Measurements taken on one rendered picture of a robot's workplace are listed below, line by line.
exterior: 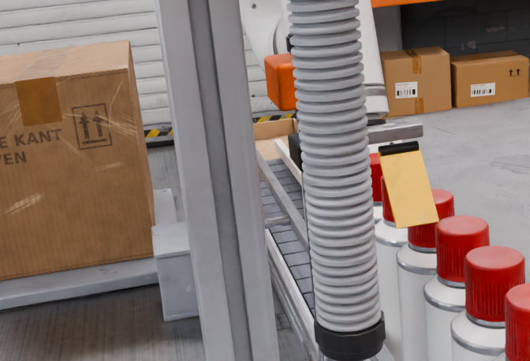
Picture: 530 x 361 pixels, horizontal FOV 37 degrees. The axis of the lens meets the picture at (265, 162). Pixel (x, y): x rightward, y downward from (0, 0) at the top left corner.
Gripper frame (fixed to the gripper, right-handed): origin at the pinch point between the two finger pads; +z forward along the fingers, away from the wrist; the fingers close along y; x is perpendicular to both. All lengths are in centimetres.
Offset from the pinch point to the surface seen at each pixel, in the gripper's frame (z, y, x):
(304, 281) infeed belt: 0.1, -3.4, 18.2
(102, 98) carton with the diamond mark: -26.5, -23.6, 32.0
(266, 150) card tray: -20, 5, 88
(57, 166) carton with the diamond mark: -19, -31, 35
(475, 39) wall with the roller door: -93, 195, 406
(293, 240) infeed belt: -4.2, -1.9, 30.2
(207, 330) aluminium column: -2.4, -16.5, -23.5
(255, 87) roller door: -84, 50, 415
